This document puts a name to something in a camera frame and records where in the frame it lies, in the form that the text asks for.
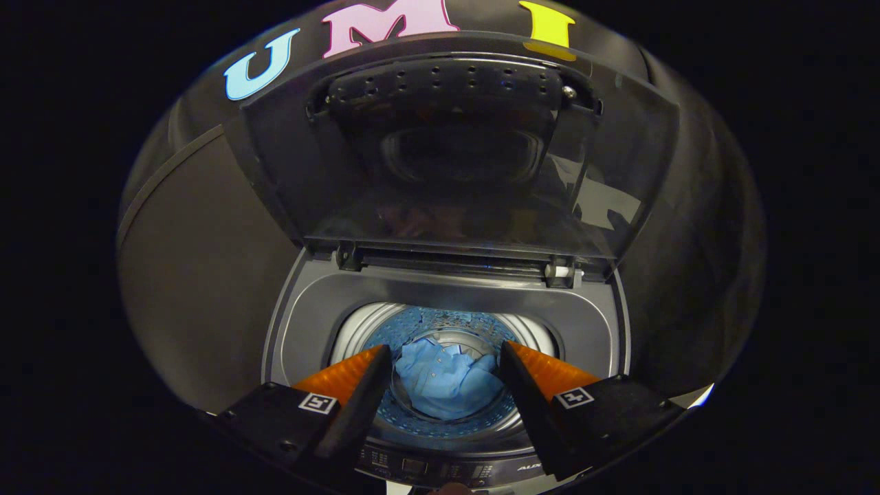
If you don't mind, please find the light blue polo shirt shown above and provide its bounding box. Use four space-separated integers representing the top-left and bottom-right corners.
393 336 507 422

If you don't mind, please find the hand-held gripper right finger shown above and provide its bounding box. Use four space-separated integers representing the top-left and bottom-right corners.
498 340 685 482

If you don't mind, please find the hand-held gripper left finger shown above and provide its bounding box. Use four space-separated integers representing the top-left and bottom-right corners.
217 344 393 475

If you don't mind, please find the dark washing machine lid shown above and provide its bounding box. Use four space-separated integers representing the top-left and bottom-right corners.
223 31 681 277

